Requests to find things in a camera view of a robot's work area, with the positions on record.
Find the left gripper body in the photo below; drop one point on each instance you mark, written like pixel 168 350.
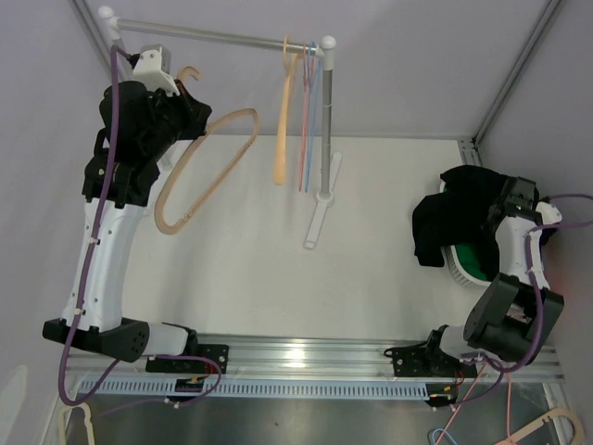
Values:
pixel 175 120

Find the beige hanger with green shirt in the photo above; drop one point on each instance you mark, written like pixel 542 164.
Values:
pixel 289 62

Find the pink wire hanger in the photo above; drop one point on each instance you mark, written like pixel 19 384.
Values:
pixel 309 66

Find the blue wire hanger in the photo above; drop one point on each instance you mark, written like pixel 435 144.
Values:
pixel 313 111

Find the black t shirt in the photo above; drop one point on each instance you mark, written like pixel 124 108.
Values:
pixel 427 216

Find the bright green t shirt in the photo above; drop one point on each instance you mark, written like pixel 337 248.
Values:
pixel 465 213

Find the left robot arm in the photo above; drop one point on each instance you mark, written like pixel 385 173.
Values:
pixel 116 195

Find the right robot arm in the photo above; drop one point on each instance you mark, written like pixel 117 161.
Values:
pixel 511 321

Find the blue hanger on floor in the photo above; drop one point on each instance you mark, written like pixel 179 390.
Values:
pixel 435 436

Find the beige hanger on floor right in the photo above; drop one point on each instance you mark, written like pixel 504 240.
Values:
pixel 549 418

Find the metal clothes rack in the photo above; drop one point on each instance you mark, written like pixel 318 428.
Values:
pixel 331 162

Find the white plastic basket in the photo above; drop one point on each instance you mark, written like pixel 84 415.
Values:
pixel 458 273

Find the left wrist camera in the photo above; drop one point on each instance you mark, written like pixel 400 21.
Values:
pixel 153 70

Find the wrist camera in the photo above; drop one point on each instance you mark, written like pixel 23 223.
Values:
pixel 153 70
pixel 550 214

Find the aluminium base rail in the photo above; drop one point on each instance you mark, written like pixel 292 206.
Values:
pixel 284 358

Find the slotted cable duct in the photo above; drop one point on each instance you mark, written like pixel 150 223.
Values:
pixel 276 389

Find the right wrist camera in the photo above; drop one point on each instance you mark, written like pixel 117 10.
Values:
pixel 550 214

